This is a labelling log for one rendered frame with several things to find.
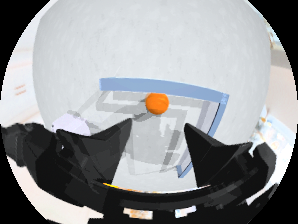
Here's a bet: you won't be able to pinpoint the light blue l-shaped wall trim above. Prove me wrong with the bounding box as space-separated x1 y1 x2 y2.
98 77 229 137

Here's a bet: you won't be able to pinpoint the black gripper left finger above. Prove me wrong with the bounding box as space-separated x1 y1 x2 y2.
56 119 132 185

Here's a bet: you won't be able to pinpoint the clear low glass walls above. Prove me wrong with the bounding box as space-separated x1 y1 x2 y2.
129 76 220 177

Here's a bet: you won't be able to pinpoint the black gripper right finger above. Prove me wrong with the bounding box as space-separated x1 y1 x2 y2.
184 123 254 188

